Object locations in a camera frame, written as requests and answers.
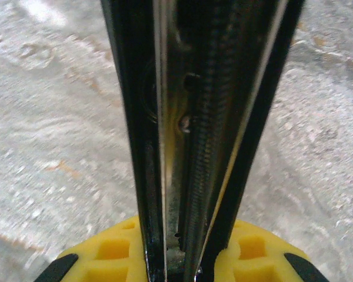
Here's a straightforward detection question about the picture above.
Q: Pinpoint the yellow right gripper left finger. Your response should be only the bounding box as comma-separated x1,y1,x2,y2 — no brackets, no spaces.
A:
32,215,149,282

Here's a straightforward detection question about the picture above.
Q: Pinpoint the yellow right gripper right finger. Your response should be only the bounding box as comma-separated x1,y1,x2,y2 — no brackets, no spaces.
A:
214,219,330,282

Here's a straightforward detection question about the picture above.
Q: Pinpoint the black stapler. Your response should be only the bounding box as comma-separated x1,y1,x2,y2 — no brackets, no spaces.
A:
99,0,307,282

